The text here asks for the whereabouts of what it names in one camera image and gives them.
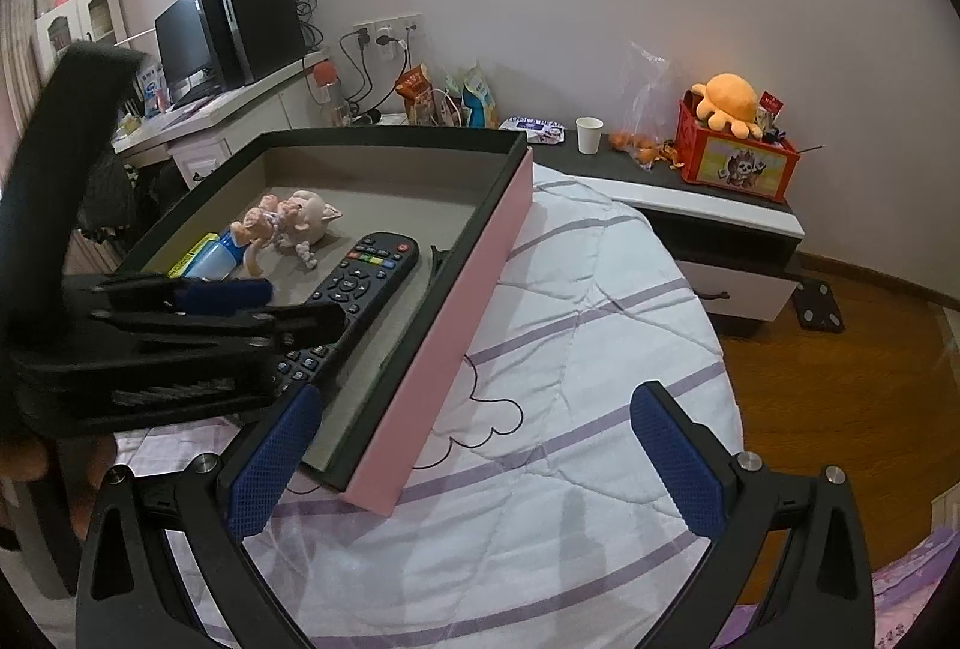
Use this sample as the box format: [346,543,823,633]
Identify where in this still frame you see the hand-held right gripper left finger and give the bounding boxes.
[75,382,325,649]

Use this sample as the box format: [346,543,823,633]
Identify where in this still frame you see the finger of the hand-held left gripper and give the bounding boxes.
[71,274,275,320]
[90,300,346,357]

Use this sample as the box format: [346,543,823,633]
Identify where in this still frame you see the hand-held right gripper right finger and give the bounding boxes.
[630,381,875,649]

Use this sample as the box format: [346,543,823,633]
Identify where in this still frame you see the clear bottle with blue cap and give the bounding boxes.
[182,229,252,281]

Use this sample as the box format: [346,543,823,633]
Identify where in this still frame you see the black remote control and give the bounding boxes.
[262,232,421,406]

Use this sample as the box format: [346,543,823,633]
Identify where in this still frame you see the pink pig doll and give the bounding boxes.
[232,189,344,275]

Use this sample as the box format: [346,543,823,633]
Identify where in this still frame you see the pink and black box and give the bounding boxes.
[120,127,535,516]

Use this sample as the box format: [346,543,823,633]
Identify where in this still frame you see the person's left hand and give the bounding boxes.
[0,435,113,507]

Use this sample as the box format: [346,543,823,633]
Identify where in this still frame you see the blue and white boxes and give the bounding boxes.
[139,65,170,117]

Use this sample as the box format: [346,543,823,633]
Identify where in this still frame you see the beige curtain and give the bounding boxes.
[0,0,61,117]

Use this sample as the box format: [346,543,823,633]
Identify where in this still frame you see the white glass-door cabinet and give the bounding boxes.
[34,0,125,87]

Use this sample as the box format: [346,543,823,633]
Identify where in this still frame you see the white desk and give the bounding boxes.
[112,49,331,192]

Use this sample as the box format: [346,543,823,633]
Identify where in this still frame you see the black computer monitor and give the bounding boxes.
[154,0,222,104]

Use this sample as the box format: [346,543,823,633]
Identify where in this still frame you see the black floor scale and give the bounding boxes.
[793,277,847,331]

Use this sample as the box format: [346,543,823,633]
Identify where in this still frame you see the black and white low cabinet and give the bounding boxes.
[352,109,805,339]

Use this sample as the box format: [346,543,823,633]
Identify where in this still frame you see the bottle with orange lid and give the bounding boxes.
[313,62,347,125]

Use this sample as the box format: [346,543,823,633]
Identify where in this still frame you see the orange snack bag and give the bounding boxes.
[395,65,440,126]

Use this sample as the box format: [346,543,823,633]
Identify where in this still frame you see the pink floral bedding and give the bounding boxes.
[712,529,950,649]

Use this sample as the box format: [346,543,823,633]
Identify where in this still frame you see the black computer tower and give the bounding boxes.
[196,0,307,89]

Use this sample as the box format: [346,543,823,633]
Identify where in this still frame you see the blue and white bag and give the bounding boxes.
[459,62,500,128]

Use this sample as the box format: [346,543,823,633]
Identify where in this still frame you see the wet wipes pack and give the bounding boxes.
[499,116,567,146]

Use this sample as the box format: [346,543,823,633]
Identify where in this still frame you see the red printed toy box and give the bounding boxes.
[675,100,802,204]

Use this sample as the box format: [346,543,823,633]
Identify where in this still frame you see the pile of small oranges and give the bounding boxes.
[609,130,661,171]

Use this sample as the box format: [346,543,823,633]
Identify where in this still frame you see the orange octopus plush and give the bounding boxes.
[690,73,766,140]

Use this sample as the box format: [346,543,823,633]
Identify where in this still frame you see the clear plastic bag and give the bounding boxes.
[619,41,680,170]

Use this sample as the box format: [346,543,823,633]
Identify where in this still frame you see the black power cable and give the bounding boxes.
[339,32,376,110]

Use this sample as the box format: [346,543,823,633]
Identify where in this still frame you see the white wall outlet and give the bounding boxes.
[352,14,422,46]

